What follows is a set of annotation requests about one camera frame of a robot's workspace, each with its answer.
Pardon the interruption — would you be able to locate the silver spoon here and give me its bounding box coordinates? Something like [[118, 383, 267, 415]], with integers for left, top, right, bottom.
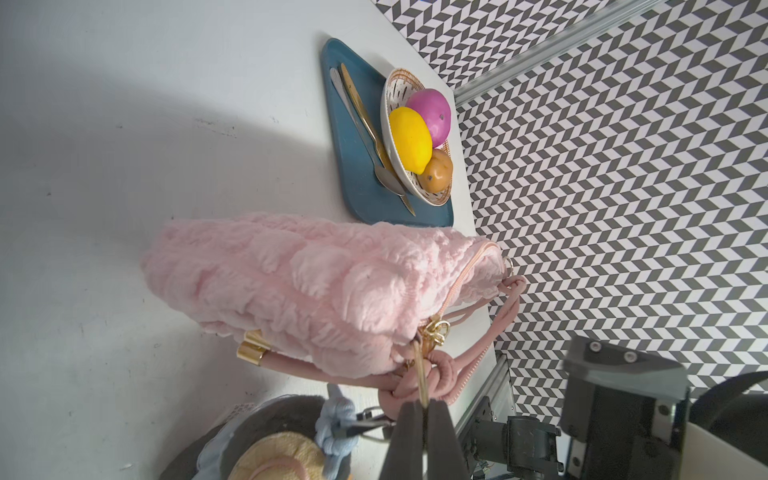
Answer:
[[330, 68, 416, 216]]

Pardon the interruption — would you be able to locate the yellow toy lemon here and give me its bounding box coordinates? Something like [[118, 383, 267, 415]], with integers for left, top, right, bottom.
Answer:
[[389, 107, 433, 175]]

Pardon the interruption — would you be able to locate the aluminium corner post right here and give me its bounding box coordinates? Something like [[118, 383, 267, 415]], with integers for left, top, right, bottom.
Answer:
[[454, 0, 661, 107]]

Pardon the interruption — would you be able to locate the penguin plush charm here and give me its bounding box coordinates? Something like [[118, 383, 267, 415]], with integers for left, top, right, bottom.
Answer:
[[159, 385, 358, 479]]

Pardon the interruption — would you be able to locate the teal tray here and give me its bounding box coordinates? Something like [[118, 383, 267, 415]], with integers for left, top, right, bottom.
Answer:
[[320, 38, 454, 227]]

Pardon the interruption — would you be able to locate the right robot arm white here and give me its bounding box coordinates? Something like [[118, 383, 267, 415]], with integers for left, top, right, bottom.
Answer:
[[459, 337, 767, 479]]

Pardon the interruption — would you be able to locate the pink fluffy bag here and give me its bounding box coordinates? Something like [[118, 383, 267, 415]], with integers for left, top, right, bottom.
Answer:
[[141, 212, 527, 418]]

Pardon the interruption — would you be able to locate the brown toy potato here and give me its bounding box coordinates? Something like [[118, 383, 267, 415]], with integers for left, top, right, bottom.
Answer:
[[418, 149, 453, 193]]

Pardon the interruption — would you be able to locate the patterned ceramic bowl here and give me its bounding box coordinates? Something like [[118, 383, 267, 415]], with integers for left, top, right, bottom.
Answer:
[[380, 68, 453, 207]]

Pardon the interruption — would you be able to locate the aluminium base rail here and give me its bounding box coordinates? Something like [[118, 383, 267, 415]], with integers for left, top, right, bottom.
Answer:
[[456, 356, 516, 442]]

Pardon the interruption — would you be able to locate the gold knife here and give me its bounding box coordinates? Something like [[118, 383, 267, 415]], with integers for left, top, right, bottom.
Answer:
[[341, 63, 395, 174]]

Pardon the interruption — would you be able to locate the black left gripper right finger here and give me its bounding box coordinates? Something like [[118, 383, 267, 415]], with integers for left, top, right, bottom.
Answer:
[[426, 400, 470, 480]]

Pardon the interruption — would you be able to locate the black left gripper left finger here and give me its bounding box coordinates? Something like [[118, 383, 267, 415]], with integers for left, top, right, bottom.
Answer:
[[379, 401, 424, 480]]

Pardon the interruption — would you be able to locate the purple toy fruit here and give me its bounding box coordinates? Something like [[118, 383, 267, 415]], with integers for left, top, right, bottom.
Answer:
[[406, 89, 452, 148]]

